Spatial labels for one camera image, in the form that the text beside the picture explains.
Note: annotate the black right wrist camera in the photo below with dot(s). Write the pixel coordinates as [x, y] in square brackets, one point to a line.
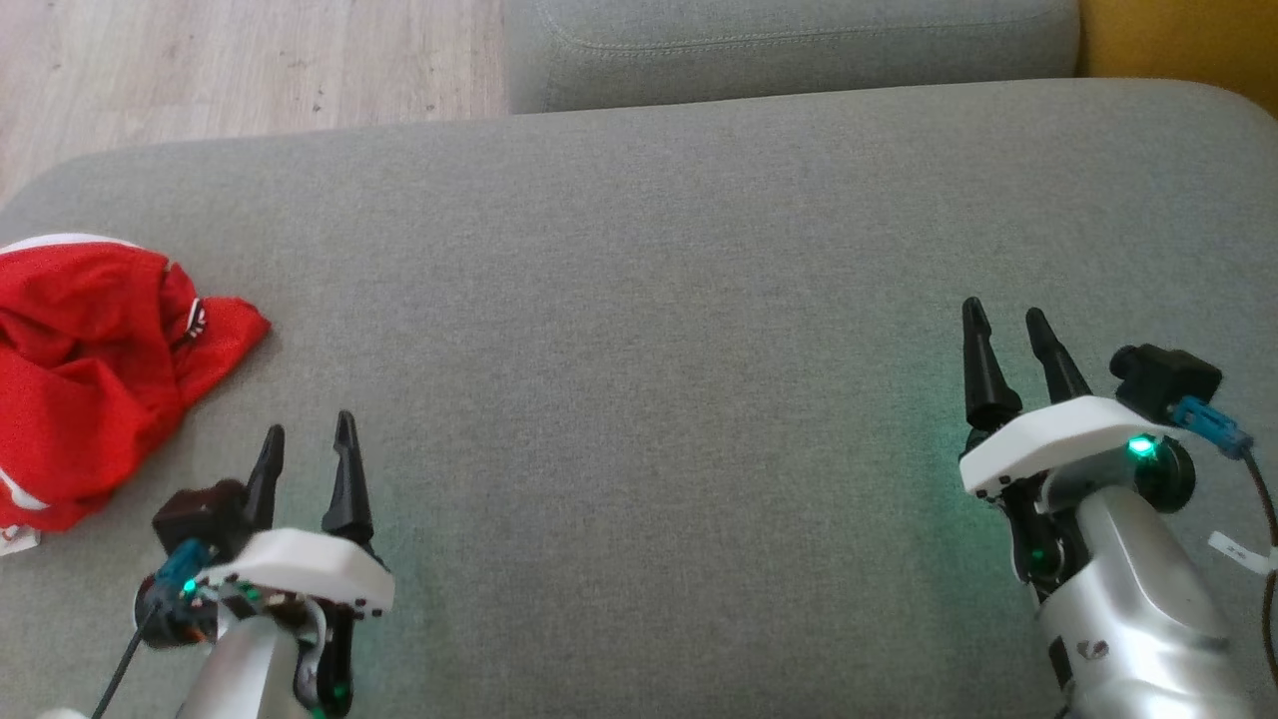
[1168, 379]

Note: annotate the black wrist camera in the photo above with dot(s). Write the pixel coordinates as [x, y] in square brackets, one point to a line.
[1168, 379]
[200, 514]

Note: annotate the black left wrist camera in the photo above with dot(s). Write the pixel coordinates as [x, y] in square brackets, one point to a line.
[200, 514]

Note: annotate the yellow furniture panel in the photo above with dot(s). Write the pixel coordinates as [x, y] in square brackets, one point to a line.
[1188, 40]

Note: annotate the red shorts white stripe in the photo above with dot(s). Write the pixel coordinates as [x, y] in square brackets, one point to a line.
[90, 369]

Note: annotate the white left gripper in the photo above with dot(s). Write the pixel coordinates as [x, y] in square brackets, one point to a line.
[300, 569]

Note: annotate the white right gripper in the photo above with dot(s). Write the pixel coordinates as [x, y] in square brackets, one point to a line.
[1058, 439]

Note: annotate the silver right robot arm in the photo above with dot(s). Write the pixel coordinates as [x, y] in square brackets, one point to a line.
[1148, 609]

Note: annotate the grey sofa seat cushion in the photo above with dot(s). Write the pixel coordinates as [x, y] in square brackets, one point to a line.
[649, 399]

